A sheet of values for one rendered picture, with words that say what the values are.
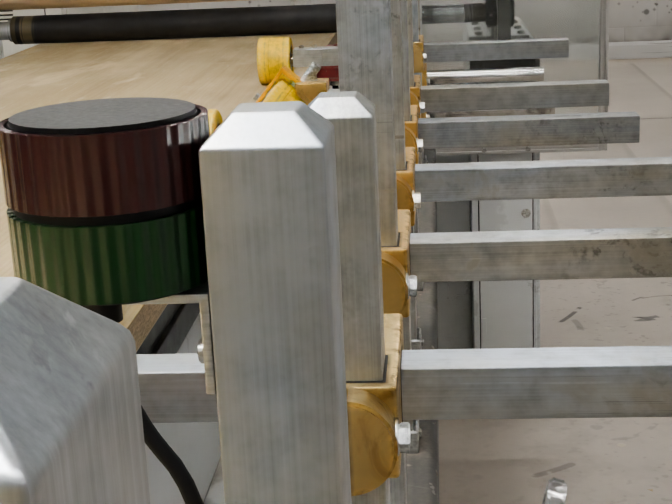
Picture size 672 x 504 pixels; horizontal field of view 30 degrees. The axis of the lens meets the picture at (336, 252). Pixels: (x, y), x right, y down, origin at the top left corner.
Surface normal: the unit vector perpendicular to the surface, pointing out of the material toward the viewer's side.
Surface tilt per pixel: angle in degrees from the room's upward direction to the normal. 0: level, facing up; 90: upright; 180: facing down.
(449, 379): 90
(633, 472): 0
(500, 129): 90
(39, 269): 90
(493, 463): 0
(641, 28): 90
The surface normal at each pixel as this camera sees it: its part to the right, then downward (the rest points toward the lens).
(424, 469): -0.04, -0.96
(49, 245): -0.42, 0.26
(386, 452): -0.07, 0.27
